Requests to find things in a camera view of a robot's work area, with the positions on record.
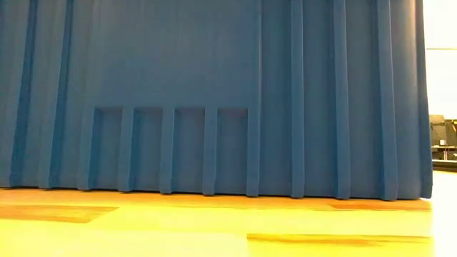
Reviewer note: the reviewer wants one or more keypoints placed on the blue plastic bin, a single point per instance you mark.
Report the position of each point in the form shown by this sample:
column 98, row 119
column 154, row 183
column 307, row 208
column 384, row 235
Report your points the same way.
column 214, row 89

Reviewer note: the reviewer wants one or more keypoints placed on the dark background workbench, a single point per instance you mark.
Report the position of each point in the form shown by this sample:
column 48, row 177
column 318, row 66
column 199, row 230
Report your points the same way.
column 442, row 135

